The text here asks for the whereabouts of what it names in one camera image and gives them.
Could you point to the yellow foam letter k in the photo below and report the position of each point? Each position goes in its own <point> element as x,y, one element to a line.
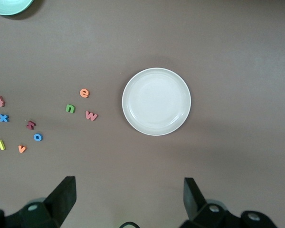
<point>1,145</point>

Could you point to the dark red foam letter h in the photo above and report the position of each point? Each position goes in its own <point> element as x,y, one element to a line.
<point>31,125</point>

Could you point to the green foam letter n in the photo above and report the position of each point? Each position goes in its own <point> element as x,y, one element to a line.
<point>67,108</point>

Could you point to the blue foam letter o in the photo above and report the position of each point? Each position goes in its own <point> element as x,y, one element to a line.
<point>35,137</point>

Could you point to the pink foam letter w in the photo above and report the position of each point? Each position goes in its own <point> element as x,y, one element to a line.
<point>91,116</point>

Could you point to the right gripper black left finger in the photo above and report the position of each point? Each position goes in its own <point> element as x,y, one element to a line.
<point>61,202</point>

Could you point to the beige round plate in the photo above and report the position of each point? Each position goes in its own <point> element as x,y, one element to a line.
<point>156,102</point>

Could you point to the orange foam letter e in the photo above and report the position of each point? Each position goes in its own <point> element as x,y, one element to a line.
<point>82,93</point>

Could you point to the brown table cover sheet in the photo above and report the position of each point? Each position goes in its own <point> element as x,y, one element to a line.
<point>142,35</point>

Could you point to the blue foam letter x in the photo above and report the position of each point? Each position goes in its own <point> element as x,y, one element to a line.
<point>4,118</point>

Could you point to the pale green round plate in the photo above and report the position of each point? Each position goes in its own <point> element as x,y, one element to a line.
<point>9,6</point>

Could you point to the red foam letter f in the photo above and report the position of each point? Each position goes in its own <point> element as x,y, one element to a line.
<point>1,101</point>

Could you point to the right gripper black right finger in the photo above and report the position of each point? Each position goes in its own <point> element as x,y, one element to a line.
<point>192,202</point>

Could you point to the orange foam letter v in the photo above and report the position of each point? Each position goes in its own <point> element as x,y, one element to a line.
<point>22,150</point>

